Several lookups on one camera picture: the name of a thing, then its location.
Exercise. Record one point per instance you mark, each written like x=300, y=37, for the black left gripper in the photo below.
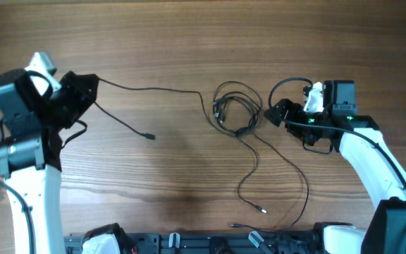
x=70, y=81

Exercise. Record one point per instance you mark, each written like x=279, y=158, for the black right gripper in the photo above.
x=291, y=115

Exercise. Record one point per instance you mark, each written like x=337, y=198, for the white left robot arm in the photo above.
x=35, y=109

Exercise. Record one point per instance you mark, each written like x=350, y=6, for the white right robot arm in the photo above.
x=330, y=111

